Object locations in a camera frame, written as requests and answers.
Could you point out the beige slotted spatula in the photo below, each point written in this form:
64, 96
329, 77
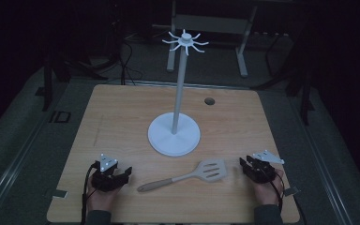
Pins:
209, 171

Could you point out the person's left hand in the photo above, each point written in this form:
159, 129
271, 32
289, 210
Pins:
101, 200

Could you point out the metal table edge bracket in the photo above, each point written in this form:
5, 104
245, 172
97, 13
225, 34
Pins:
291, 191

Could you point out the black metal stand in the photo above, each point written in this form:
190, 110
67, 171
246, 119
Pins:
47, 84
304, 93

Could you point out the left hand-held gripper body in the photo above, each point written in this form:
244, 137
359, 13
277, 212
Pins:
106, 181

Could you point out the white metal desk frame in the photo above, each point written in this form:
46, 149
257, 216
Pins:
212, 23

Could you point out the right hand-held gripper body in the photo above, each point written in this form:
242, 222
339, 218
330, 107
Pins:
261, 170

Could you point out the person's right hand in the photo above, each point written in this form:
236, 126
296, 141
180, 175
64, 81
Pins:
267, 192

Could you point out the white hook rack stand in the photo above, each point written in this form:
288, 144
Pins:
174, 137

